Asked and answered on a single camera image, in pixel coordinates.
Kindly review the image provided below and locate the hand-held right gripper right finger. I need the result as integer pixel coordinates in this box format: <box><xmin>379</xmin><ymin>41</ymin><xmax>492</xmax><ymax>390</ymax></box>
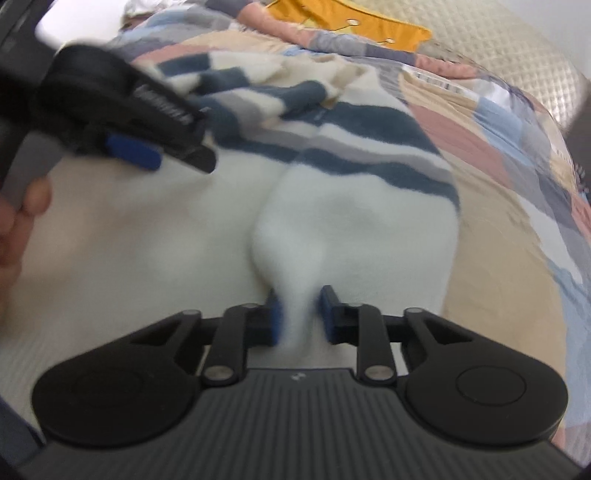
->
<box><xmin>320</xmin><ymin>285</ymin><xmax>467</xmax><ymax>386</ymax></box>

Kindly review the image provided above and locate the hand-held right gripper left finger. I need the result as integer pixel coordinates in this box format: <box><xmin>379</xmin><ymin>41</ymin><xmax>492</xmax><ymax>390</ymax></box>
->
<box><xmin>129</xmin><ymin>288</ymin><xmax>283</xmax><ymax>386</ymax></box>

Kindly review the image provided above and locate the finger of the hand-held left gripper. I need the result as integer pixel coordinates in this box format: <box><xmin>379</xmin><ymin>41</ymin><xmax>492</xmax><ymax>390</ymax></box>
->
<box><xmin>131</xmin><ymin>76</ymin><xmax>218</xmax><ymax>175</ymax></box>
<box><xmin>88</xmin><ymin>130</ymin><xmax>162</xmax><ymax>172</ymax></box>

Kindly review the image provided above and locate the cream fleece striped garment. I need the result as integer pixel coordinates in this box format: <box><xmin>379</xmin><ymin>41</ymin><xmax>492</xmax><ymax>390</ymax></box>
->
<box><xmin>0</xmin><ymin>51</ymin><xmax>462</xmax><ymax>370</ymax></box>

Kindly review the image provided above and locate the pile of white clothes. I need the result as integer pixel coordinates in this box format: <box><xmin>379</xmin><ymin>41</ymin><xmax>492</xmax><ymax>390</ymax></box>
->
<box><xmin>122</xmin><ymin>0</ymin><xmax>160</xmax><ymax>16</ymax></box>

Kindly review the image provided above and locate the person's left hand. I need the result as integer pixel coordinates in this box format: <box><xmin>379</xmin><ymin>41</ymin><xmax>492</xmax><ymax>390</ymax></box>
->
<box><xmin>0</xmin><ymin>178</ymin><xmax>52</xmax><ymax>324</ymax></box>

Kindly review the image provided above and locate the yellow crown print pillow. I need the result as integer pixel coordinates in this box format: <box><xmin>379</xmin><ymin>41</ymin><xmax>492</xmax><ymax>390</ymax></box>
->
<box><xmin>268</xmin><ymin>0</ymin><xmax>432</xmax><ymax>54</ymax></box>

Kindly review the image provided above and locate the patchwork checked quilt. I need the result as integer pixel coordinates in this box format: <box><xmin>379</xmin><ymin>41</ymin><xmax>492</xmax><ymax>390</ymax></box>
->
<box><xmin>106</xmin><ymin>0</ymin><xmax>591</xmax><ymax>446</ymax></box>

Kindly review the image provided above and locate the cream quilted headboard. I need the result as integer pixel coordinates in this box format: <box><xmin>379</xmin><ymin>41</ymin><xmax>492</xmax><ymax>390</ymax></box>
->
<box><xmin>355</xmin><ymin>0</ymin><xmax>591</xmax><ymax>134</ymax></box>

